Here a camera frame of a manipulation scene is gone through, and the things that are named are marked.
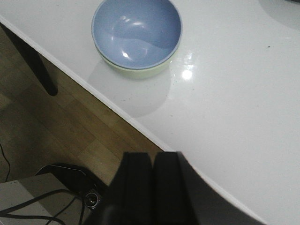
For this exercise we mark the blue bowl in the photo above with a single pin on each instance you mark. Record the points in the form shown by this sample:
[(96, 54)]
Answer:
[(136, 34)]

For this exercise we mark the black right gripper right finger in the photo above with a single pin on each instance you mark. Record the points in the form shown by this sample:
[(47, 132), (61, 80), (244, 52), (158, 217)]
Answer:
[(172, 205)]

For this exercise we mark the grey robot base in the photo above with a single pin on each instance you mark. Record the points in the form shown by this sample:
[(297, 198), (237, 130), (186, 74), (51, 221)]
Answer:
[(58, 194)]

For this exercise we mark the black table leg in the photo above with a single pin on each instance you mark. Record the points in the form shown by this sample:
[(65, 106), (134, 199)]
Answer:
[(32, 58)]

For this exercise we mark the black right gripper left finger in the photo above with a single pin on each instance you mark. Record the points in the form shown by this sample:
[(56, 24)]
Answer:
[(129, 198)]

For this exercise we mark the green bowl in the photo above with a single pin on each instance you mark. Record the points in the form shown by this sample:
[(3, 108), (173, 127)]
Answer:
[(138, 70)]

